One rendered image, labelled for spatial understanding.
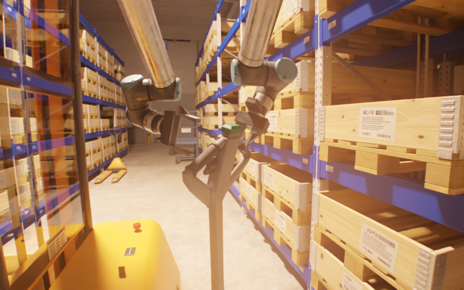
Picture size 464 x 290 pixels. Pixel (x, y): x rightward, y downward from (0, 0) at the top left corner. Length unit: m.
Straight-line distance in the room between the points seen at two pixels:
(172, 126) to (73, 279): 0.65
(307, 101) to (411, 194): 0.96
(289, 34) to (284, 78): 1.37
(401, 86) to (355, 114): 1.16
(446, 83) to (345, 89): 0.94
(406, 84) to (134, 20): 2.22
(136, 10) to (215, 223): 0.72
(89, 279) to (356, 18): 1.69
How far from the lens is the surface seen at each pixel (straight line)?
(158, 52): 0.82
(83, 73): 6.74
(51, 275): 1.61
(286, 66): 0.88
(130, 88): 0.99
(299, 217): 1.94
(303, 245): 2.05
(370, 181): 1.38
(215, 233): 0.93
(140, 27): 0.76
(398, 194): 1.28
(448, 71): 2.64
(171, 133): 0.94
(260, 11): 0.72
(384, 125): 1.22
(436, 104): 1.09
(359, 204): 1.92
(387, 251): 1.29
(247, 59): 0.80
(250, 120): 0.93
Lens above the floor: 1.44
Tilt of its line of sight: 6 degrees down
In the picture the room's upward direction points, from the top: 1 degrees counter-clockwise
